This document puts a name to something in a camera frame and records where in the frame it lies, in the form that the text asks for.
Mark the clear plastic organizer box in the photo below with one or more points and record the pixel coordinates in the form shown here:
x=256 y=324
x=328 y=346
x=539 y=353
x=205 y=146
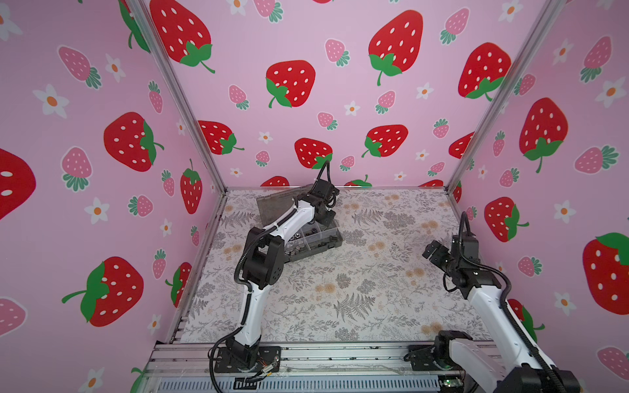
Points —
x=303 y=243

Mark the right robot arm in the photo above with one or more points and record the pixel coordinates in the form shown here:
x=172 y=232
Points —
x=524 y=367

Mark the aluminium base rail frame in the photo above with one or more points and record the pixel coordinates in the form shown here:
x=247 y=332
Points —
x=306 y=367

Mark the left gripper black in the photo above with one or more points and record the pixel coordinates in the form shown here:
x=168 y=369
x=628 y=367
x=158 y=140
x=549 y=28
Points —
x=328 y=220

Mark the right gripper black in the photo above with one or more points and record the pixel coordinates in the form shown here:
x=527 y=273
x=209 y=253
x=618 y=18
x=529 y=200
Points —
x=441 y=255

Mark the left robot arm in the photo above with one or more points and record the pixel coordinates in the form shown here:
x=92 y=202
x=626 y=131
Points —
x=261 y=263

